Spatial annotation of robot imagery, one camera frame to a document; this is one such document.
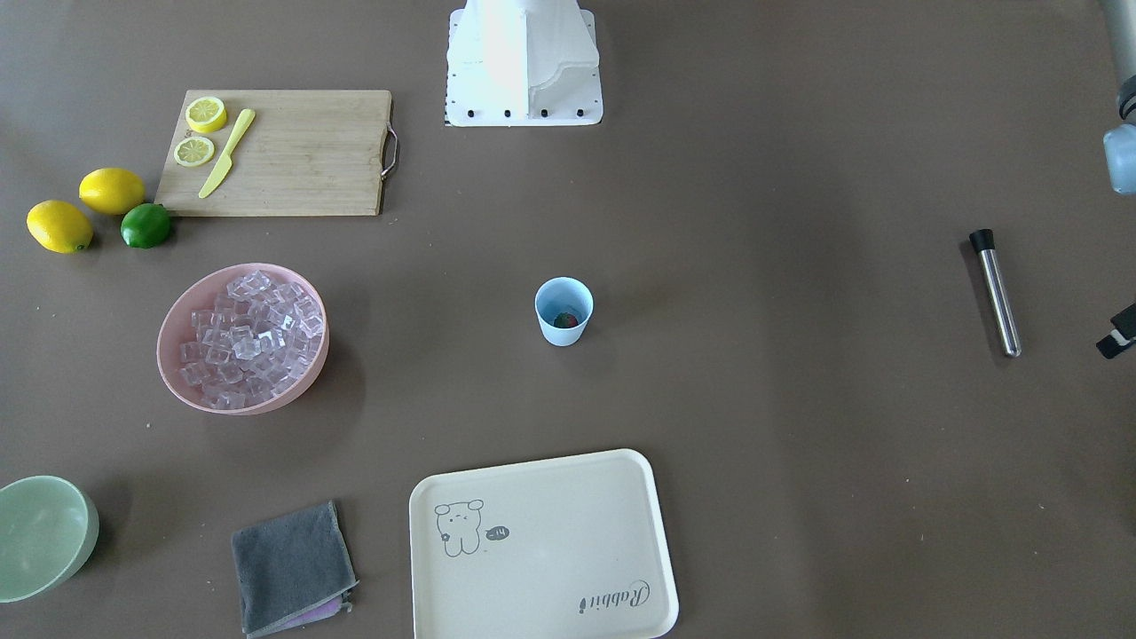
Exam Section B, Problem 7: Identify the green lime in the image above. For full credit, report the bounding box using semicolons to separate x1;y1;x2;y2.
119;204;173;249

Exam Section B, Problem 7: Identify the lemon half near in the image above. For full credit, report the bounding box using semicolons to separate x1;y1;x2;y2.
184;96;228;134

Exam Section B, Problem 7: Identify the pink bowl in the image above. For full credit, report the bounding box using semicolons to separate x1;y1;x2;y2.
157;263;329;416

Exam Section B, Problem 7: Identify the grey folded cloth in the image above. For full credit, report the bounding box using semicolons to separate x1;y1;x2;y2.
231;501;359;638

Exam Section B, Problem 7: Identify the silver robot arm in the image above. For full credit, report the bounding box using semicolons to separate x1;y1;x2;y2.
1096;1;1135;359

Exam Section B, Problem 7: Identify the clear ice cubes pile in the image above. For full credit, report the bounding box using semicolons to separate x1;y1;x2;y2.
179;269;324;410

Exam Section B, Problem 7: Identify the wooden cutting board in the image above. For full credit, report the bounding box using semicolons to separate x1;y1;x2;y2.
154;89;396;217

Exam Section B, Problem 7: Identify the lemon half far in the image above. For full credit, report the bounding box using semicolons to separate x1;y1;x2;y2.
172;135;216;169

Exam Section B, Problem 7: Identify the lemon half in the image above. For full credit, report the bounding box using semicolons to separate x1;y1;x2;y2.
172;135;216;169
184;96;228;134

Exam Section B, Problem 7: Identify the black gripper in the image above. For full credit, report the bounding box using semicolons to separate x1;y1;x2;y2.
1096;304;1136;359

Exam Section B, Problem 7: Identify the whole yellow lemon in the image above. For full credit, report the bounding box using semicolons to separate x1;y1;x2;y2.
78;167;147;216
26;200;94;254

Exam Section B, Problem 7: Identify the blue plastic cup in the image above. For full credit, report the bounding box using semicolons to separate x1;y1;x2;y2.
534;276;594;347

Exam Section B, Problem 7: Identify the cream rabbit tray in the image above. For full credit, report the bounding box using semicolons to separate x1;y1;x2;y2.
408;448;679;638

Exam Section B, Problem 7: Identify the steel muddler black tip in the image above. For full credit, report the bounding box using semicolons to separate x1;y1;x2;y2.
969;229;1022;359

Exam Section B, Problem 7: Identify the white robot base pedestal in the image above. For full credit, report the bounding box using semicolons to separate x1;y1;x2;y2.
444;1;604;127

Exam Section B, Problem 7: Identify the green bowl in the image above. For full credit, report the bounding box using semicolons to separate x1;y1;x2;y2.
1;476;100;604

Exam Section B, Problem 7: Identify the yellow plastic knife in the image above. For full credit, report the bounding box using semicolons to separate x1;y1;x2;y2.
198;108;256;199

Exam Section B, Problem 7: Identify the red strawberry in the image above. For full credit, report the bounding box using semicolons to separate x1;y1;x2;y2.
553;312;580;330

